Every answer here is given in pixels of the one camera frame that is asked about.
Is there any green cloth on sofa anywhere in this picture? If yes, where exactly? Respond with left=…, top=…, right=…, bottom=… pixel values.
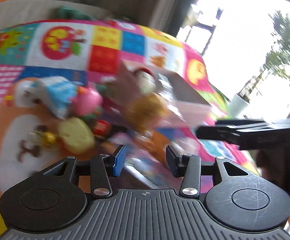
left=55, top=7, right=95, bottom=21

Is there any colourful picture book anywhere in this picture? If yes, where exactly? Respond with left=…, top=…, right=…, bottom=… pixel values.
left=109, top=133, right=181, bottom=190

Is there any small gold toy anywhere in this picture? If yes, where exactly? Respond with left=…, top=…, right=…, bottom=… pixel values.
left=28, top=131, right=57, bottom=148

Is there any red toy can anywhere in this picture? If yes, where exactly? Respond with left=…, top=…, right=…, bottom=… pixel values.
left=92, top=119, right=111, bottom=137

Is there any beige sofa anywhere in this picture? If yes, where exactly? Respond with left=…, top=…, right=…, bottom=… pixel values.
left=0, top=0, right=113, bottom=30

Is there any pink pig toy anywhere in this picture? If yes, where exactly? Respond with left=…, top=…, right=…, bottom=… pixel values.
left=71, top=86, right=103, bottom=116

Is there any colourful cartoon play mat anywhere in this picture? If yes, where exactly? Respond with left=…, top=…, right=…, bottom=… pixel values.
left=0, top=19, right=261, bottom=240

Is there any grey curtain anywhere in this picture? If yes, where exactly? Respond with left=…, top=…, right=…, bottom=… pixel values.
left=148, top=0, right=176, bottom=31

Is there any yellow toast toy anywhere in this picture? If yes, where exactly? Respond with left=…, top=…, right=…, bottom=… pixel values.
left=57, top=117, right=95, bottom=154

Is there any brown bun plush toy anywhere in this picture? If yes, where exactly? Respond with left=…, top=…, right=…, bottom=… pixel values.
left=124, top=93, right=168, bottom=133

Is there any blue white milk carton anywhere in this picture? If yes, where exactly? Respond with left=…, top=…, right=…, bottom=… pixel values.
left=24, top=76, right=78, bottom=120

